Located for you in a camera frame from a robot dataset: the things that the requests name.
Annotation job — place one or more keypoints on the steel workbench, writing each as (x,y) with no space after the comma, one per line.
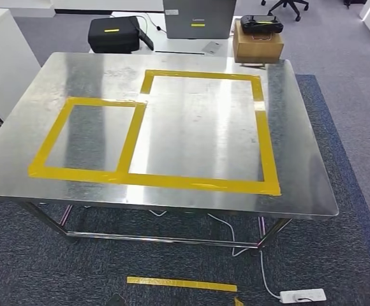
(300,160)

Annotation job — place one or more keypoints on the white desk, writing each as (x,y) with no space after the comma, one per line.
(185,44)

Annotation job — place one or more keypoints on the grey card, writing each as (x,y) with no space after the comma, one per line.
(214,47)

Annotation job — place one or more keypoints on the grey laptop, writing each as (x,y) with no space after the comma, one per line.
(199,19)

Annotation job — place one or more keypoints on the cardboard box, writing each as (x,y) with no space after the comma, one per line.
(257,48)

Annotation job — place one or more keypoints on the black carry case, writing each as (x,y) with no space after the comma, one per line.
(113,36)

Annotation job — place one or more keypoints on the black remote controller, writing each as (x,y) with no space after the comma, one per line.
(261,24)

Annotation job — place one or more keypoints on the black office chair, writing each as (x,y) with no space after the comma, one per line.
(288,5)

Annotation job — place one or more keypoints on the white power strip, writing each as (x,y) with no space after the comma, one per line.
(303,295)

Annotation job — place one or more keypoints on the white cabinet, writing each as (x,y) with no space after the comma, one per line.
(6,63)

